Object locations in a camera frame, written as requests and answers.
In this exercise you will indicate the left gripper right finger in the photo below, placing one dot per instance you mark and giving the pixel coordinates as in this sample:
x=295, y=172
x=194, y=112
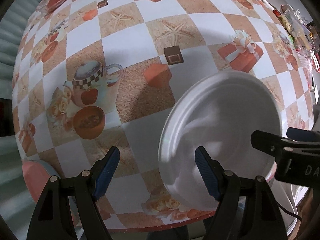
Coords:
x=247, y=208

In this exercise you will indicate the white foam bowl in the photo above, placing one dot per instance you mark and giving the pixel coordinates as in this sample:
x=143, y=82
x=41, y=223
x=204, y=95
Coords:
x=219, y=113

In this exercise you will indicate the pink square plate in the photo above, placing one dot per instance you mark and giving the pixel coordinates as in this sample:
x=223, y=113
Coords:
x=36, y=175

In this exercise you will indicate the clutter of packets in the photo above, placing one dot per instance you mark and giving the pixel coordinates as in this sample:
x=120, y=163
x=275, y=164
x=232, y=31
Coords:
x=300, y=19

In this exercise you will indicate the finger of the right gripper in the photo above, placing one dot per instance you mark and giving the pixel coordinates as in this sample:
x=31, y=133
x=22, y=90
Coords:
x=302, y=135
x=284, y=148

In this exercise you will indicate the teal curtain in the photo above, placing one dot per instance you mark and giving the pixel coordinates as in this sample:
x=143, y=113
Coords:
x=16, y=203

